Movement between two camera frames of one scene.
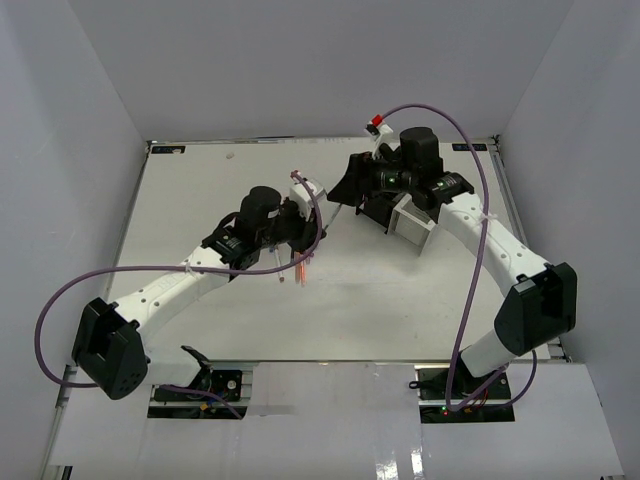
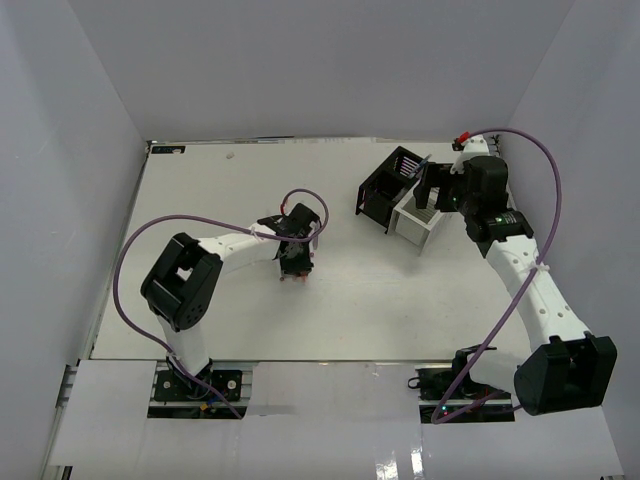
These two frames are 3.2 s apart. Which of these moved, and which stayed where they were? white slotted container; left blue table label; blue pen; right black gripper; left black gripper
Moved: left black gripper; right black gripper; blue pen
Stayed: white slotted container; left blue table label
